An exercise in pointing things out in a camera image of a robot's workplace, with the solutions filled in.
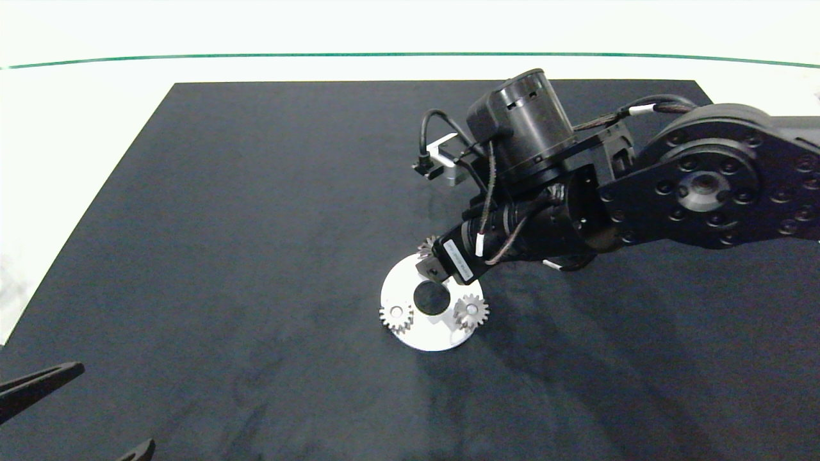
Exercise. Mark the small steel gear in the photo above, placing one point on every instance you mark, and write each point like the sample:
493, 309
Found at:
426, 246
404, 314
480, 310

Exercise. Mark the round white plate with pins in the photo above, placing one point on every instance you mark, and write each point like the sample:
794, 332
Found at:
423, 337

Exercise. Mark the boxy silver wrist camera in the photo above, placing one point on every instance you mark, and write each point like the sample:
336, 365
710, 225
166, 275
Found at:
443, 151

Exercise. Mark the dark mat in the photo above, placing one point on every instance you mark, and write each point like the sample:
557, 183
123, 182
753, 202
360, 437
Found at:
256, 256

